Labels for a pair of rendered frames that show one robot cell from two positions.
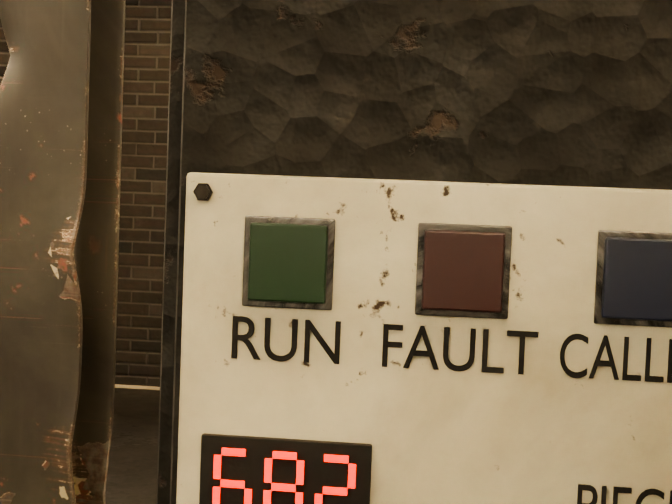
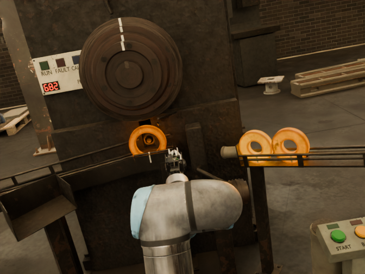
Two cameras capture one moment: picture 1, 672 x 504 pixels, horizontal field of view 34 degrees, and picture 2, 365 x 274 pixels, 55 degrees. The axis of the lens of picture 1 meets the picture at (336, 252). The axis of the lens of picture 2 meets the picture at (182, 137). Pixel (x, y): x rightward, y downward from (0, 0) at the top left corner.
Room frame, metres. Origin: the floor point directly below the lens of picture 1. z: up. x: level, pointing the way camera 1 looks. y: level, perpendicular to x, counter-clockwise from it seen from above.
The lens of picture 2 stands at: (-1.29, -0.40, 1.33)
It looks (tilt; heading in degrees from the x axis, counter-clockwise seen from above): 19 degrees down; 355
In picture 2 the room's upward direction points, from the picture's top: 10 degrees counter-clockwise
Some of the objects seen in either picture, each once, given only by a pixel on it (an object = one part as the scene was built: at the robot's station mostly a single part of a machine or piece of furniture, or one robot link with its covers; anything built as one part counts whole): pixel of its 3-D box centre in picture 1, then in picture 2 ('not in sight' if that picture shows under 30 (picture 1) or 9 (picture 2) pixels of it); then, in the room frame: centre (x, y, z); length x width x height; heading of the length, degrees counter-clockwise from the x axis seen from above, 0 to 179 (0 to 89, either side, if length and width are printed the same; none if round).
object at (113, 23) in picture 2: not in sight; (131, 70); (0.36, -0.38, 1.11); 0.47 x 0.06 x 0.47; 84
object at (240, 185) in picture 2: not in sight; (230, 229); (0.19, -0.70, 0.27); 0.22 x 0.13 x 0.53; 84
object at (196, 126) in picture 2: not in sight; (196, 147); (0.34, -0.62, 0.68); 0.11 x 0.08 x 0.24; 174
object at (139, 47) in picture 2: not in sight; (129, 74); (0.26, -0.37, 1.11); 0.28 x 0.06 x 0.28; 84
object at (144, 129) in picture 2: not in sight; (148, 143); (0.36, -0.38, 0.75); 0.18 x 0.03 x 0.18; 82
